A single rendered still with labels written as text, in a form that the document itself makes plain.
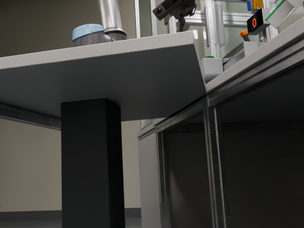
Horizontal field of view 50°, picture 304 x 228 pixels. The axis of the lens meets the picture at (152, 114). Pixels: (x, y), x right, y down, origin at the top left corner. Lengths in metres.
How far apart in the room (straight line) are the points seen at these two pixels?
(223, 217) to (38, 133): 3.98
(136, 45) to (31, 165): 4.27
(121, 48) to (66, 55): 0.12
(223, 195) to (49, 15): 4.50
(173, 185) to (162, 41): 1.26
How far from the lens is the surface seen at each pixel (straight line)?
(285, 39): 0.73
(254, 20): 1.55
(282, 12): 1.10
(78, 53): 0.71
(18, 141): 5.00
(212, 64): 1.15
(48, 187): 4.74
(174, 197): 1.84
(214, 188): 1.09
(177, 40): 0.66
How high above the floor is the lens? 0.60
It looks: 10 degrees up
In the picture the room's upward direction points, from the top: 3 degrees counter-clockwise
